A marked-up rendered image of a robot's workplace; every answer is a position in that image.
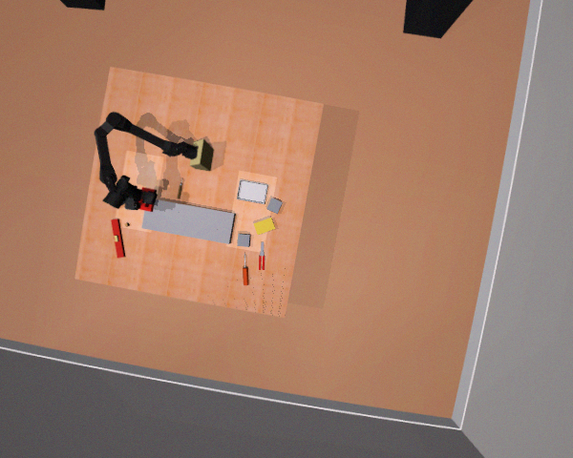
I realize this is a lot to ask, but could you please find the orange-handled awl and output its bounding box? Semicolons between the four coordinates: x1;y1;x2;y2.
243;254;249;285

